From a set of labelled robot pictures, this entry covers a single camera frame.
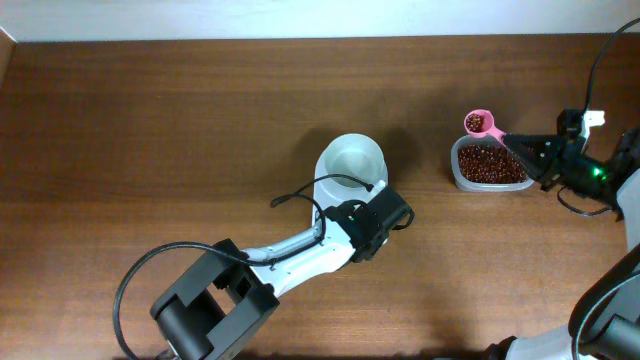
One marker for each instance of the red beans in container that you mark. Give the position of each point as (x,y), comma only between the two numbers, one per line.
(489,165)

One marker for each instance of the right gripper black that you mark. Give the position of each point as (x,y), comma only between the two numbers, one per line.
(558,157)

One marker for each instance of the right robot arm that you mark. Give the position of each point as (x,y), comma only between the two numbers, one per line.
(604,324)

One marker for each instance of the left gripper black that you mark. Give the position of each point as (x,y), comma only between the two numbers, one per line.
(378,243)

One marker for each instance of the pink measuring scoop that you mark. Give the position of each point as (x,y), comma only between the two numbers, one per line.
(480,123)

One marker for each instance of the white round bowl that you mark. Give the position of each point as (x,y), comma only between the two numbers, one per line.
(354,155)

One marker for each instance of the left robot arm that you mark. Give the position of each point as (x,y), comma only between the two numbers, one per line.
(218,304)

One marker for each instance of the clear plastic bean container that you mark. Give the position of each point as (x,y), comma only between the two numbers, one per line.
(468,186)

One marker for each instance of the white digital kitchen scale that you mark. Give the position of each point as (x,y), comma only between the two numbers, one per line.
(335,191)

